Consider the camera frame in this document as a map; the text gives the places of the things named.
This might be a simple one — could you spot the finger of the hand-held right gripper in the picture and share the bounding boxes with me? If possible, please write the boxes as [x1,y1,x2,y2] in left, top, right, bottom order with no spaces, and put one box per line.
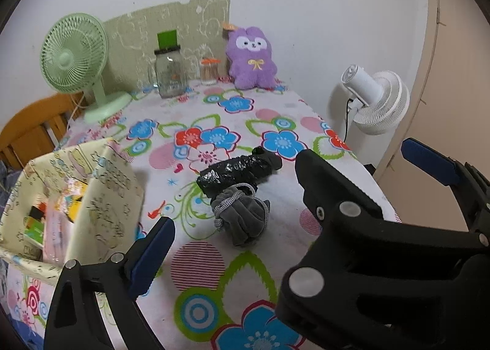
[276,150,490,350]
[401,139,490,244]

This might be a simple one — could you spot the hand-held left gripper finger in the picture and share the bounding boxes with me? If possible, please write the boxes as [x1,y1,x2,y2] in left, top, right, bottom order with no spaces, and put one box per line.
[44,216,177,350]

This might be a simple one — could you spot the yellow printed fabric storage box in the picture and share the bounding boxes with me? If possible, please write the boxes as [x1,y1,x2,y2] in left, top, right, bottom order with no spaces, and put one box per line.
[0,138,145,272]

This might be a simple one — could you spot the yellow snack packet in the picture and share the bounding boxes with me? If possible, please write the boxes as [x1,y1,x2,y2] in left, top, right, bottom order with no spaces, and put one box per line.
[57,178,85,224]

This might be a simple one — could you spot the grey velvet drawstring pouch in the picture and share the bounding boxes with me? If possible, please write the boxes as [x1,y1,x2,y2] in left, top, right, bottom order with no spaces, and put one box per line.
[210,185,271,248]

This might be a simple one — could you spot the black shiny bundle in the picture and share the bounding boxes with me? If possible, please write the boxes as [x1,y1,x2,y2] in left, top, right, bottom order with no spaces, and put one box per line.
[196,147,283,198]

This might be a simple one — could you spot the green and orange tissue pack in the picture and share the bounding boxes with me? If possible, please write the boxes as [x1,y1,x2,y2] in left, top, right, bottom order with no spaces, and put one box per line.
[23,203,46,248]

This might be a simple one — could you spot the white fan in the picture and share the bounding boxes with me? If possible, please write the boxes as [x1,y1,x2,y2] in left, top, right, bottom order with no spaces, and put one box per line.
[341,64,410,134]

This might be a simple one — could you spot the white plastic packet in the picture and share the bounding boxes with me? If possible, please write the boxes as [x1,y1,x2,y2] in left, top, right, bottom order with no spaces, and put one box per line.
[40,201,73,263]

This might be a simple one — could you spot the beige door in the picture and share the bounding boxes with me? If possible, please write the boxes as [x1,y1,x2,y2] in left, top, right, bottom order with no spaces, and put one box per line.
[377,0,490,190]

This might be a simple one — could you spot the blue bed sheet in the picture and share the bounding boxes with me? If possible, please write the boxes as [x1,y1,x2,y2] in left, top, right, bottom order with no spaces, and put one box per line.
[6,315,48,350]

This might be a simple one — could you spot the floral tablecloth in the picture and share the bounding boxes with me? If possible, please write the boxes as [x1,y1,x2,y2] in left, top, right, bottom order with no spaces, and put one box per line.
[6,76,402,350]

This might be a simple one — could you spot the wooden headboard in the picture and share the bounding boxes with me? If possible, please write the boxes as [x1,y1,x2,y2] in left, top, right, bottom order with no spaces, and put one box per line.
[0,92,85,171]

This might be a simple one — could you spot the glass jar with green lid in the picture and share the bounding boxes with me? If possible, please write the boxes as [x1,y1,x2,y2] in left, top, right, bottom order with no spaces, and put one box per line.
[147,29,188,99]

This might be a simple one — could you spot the cotton swab container orange lid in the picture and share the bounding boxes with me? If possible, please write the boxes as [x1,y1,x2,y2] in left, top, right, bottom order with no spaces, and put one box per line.
[200,58,221,86]

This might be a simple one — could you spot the purple plush bunny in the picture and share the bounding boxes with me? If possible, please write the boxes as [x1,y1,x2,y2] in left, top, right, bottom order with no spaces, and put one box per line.
[222,23,279,91]

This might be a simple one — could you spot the green desk fan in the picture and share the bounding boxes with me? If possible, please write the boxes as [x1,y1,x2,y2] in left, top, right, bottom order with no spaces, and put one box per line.
[40,13,133,124]

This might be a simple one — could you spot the black fan cable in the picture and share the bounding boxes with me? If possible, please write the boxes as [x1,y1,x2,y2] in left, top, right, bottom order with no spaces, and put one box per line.
[343,98,355,144]

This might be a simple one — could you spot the white fan cable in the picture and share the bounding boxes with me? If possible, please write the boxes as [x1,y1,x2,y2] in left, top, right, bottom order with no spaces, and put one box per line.
[68,92,87,121]

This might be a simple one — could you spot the green patterned wall sheet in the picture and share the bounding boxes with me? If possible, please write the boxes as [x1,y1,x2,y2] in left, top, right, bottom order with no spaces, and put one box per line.
[103,0,231,91]

